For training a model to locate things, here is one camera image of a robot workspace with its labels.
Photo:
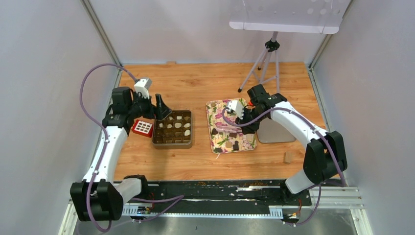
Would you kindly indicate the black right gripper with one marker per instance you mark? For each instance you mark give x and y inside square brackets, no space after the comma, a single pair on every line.
[250,129]

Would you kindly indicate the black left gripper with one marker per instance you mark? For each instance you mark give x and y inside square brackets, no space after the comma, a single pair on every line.
[159,112]

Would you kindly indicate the pink silicone tongs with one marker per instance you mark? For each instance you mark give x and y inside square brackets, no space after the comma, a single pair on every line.
[224,127]

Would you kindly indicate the floral patterned tray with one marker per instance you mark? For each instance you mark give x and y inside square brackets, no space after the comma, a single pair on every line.
[225,138]

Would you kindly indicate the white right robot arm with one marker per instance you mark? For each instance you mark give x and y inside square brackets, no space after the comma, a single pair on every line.
[325,154]

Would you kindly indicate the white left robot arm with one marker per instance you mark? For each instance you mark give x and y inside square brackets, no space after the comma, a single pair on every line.
[107,155]

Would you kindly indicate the gold chocolate tin box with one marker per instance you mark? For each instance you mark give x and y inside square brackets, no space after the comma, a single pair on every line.
[166,136]

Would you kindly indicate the white oval swirl chocolate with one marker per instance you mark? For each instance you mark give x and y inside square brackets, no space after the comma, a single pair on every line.
[187,132]

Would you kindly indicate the dark ridged square chocolate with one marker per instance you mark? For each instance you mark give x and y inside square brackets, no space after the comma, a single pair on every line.
[235,146]

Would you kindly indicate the red white grid object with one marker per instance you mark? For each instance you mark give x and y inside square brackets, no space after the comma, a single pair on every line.
[143,128]

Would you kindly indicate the grey metal tin lid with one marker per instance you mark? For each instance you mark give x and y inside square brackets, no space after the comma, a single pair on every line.
[272,132]

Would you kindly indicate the small wooden block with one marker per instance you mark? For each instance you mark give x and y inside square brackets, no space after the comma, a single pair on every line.
[287,157]

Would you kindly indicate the white tripod stand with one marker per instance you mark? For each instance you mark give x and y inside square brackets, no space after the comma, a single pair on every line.
[259,69]

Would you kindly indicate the white overhead light panel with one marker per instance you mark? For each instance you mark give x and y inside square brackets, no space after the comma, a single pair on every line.
[293,16]

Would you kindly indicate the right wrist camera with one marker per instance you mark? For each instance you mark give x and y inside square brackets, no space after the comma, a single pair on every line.
[235,107]

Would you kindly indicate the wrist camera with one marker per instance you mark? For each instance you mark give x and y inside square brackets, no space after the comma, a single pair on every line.
[235,107]
[142,88]

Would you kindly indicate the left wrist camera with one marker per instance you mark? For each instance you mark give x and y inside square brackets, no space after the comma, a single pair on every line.
[142,88]

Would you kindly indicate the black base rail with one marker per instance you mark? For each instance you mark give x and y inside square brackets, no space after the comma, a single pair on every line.
[209,199]

